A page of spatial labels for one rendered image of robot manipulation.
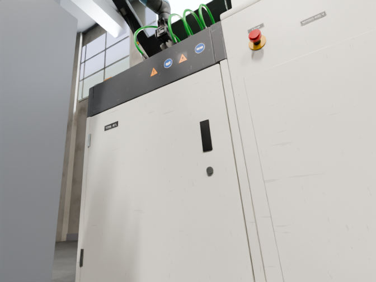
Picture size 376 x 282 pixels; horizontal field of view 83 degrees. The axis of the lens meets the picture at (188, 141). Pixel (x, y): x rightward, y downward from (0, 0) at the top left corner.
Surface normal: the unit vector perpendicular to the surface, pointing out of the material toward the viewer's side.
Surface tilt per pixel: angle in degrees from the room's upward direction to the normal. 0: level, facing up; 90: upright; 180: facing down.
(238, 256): 90
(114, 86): 90
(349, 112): 90
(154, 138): 90
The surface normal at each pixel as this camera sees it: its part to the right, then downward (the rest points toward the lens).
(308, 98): -0.49, -0.23
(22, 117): 0.88, -0.22
